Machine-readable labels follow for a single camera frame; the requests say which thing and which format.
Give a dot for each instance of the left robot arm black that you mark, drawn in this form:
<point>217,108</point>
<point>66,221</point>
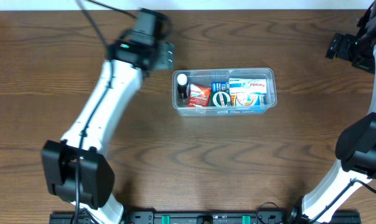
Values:
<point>75,168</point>

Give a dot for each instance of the blue Kool Fever box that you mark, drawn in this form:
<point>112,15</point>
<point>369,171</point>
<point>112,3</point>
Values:
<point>239,100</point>

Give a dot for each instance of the clear plastic container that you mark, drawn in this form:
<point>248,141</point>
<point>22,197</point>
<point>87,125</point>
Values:
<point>206,77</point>

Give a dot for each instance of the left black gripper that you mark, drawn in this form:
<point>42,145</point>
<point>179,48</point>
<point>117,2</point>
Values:
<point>166,60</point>

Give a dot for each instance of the black bottle white cap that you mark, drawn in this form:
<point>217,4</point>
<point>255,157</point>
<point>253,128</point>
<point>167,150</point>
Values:
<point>182,86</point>

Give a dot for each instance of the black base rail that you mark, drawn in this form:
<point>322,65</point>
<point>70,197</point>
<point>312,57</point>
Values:
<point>142,217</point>

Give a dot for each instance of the red orange sachet packet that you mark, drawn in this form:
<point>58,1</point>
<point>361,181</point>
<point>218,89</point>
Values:
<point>199,96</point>

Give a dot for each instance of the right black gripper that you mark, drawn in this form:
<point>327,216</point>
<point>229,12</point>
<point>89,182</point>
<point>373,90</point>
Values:
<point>336,46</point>

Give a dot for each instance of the white blue Panadol box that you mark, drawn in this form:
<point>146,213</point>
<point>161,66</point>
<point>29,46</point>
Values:
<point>249,86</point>

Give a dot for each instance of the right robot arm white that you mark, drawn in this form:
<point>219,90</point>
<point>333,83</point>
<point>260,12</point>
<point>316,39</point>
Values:
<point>355,163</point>

